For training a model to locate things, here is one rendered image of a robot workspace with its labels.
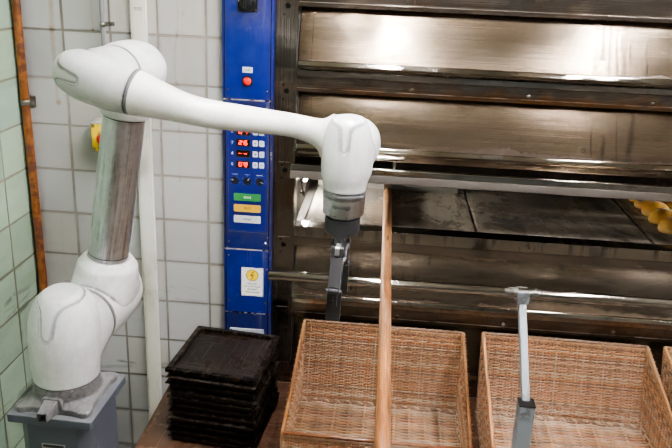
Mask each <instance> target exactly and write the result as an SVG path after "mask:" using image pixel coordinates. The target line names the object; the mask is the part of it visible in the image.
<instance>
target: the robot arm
mask: <svg viewBox="0 0 672 448"><path fill-rule="evenodd" d="M166 76H167V66H166V62H165V59H164V57H163V56H162V54H161V53H160V52H159V51H158V50H157V49H156V48H155V47H154V46H152V45H150V44H148V43H145V42H141V41H138V40H121V41H115V42H111V43H108V44H106V45H104V46H101V47H96V48H90V49H88V50H83V49H72V50H67V51H63V52H62V53H61V54H59V55H58V56H57V57H56V59H55V61H54V64H53V68H52V78H53V80H54V81H55V83H56V85H57V86H58V87H59V88H60V89H61V90H63V91H64V92H65V93H67V94H68V95H69V96H71V97H73V98H74V99H76V100H79V101H81V102H84V103H86V104H89V105H92V106H95V107H98V108H99V110H100V112H101V113H102V124H101V133H100V143H99V152H98V162H97V171H96V181H95V190H94V200H93V209H92V219H91V228H90V238H89V247H88V250H87V251H85V252H84V253H83V254H82V255H81V256H80V257H79V258H78V260H77V263H76V267H75V270H74V273H73V276H72V279H71V282H70V283H58V284H54V285H51V286H49V287H47V288H45V289H44V290H43V291H42V292H40V293H39V294H38V295H37V296H36V298H35V299H34V301H33V303H32V306H31V308H30V311H29V314H28V320H27V344H28V355H29V362H30V368H31V372H32V378H33V388H32V389H31V390H30V391H29V393H28V394H27V395H26V396H25V397H24V398H22V399H21V400H19V401H18V402H17V403H16V405H15V407H16V411H17V412H20V413H23V412H37V421H38V422H40V423H46V422H48V421H49V420H50V419H52V418H53V417H54V416H55V415H66V416H73V417H77V418H79V419H87V418H89V417H91V416H92V414H93V409H94V408H95V406H96V405H97V404H98V402H99V401H100V399H101V398H102V397H103V395H104V394H105V393H106V391H107V390H108V389H109V387H110V386H111V385H112V384H113V383H115V382H116V381H117V380H118V375H117V373H116V372H101V369H100V359H101V355H102V353H103V352H104V349H105V347H106V344H107V342H108V340H109V338H110V336H112V335H113V334H114V333H115V332H117V331H118V330H119V329H120V328H121V327H122V326H123V325H124V324H125V323H126V321H127V320H128V319H129V318H130V317H131V315H132V314H133V313H134V312H135V310H136V309H137V307H138V305H139V303H140V301H141V297H142V291H143V286H142V280H141V277H140V275H139V272H138V263H137V261H136V260H135V258H134V257H133V256H132V255H131V253H130V252H129V250H130V242H131V234H132V226H133V218H134V210H135V202H136V194H137V186H138V178H139V170H140V163H141V155H142V147H143V139H144V131H145V123H146V121H147V120H148V119H149V118H153V119H160V120H166V121H172V122H177V123H182V124H187V125H193V126H198V127H205V128H211V129H219V130H229V131H239V132H249V133H260V134H270V135H279V136H286V137H291V138H295V139H299V140H302V141H305V142H307V143H309V144H311V145H313V146H314V147H315V148H316V149H317V151H318V153H319V155H320V157H321V175H322V179H323V203H322V204H323V210H322V212H323V213H324V214H325V225H324V230H325V232H326V233H328V234H329V235H332V236H334V237H333V239H332V241H331V255H330V260H331V261H330V270H329V279H328V288H327V289H325V290H324V292H327V303H326V320H330V321H340V309H341V294H342V293H344V294H347V287H348V273H349V265H351V263H352V260H348V259H349V257H350V254H349V252H350V244H351V239H350V237H352V236H355V235H357V234H358V233H359V229H360V217H361V216H362V215H363V214H364V206H365V196H366V186H367V182H368V180H369V178H370V176H371V173H372V167H373V163H374V162H375V160H376V158H377V156H378V154H379V151H380V145H381V140H380V134H379V132H378V129H377V128H376V126H375V125H374V124H373V123H372V122H371V121H369V120H367V119H365V118H364V117H362V116H359V115H355V114H339V115H337V114H332V115H331V116H329V117H327V118H314V117H309V116H304V115H299V114H294V113H288V112H282V111H276V110H270V109H264V108H258V107H252V106H246V105H240V104H234V103H228V102H222V101H217V100H211V99H207V98H203V97H199V96H195V95H192V94H189V93H187V92H184V91H182V90H180V89H178V88H176V87H173V86H172V85H170V84H168V83H166V82H165V80H166ZM346 264H347V265H346Z"/></svg>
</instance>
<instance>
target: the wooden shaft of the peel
mask: <svg viewBox="0 0 672 448"><path fill-rule="evenodd" d="M391 213H392V191H391V189H389V188H386V189H385V190H384V196H383V224H382V251H381V278H380V305H379V333H378V360H377V387H376V414H375V441H374V448H391Z"/></svg>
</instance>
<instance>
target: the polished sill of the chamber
mask: <svg viewBox="0 0 672 448"><path fill-rule="evenodd" d="M324 225H325V222H319V221H304V220H296V221H295V224H294V227H293V236H294V237H307V238H322V239H333V237H334V236H332V235H329V234H328V233H326V232H325V230H324ZM350 239H351V241H366V242H380V243H382V226H379V225H364V224H360V229H359V233H358V234H357V235H355V236H352V237H350ZM391 243H395V244H409V245H424V246H438V247H453V248H468V249H482V250H497V251H511V252H526V253H540V254H555V255H569V256H584V257H599V258H613V259H628V260H642V261H657V262H671V263H672V245H662V244H647V243H632V242H617V241H602V240H588V239H573V238H558V237H543V236H528V235H513V234H498V233H483V232H468V231H453V230H439V229H424V228H409V227H394V226H391Z"/></svg>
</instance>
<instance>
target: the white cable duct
mask: <svg viewBox="0 0 672 448"><path fill-rule="evenodd" d="M130 20H131V40H138V41H141V42H145V43H148V24H147V0H130ZM138 191H139V212H140V234H141V255H142V277H143V298H144V319H145V341H146V362H147V384H148V405H149V420H150V419H151V417H152V415H153V413H154V411H155V409H156V408H157V406H158V404H159V402H160V400H161V399H162V377H161V351H160V326H159V301H158V276H157V251H156V225H155V200H154V175H153V150H152V125H151V118H149V119H148V120H147V121H146V123H145V131H144V139H143V147H142V155H141V163H140V170H139V178H138Z"/></svg>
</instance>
